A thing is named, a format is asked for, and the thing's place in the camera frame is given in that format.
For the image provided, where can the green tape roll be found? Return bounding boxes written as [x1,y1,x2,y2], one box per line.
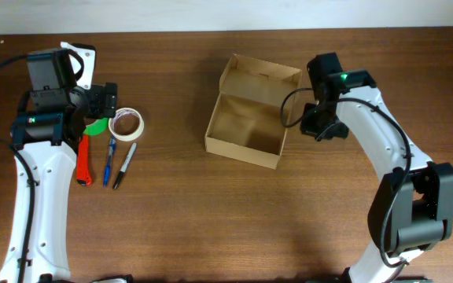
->
[83,118,109,136]

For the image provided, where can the beige masking tape roll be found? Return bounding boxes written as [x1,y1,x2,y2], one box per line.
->
[108,108,145,142]

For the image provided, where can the brown cardboard box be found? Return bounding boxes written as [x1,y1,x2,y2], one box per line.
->
[204,54,303,169]

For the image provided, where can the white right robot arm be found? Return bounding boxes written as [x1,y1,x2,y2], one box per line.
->
[300,53,453,282]

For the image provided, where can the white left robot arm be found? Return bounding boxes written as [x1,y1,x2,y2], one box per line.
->
[0,42,117,282]

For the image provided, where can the blue pen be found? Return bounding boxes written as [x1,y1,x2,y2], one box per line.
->
[103,135,116,187]

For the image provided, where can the black marker pen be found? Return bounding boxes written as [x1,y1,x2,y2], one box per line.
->
[112,142,137,190]

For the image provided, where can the red utility knife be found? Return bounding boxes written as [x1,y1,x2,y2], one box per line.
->
[76,135,93,186]

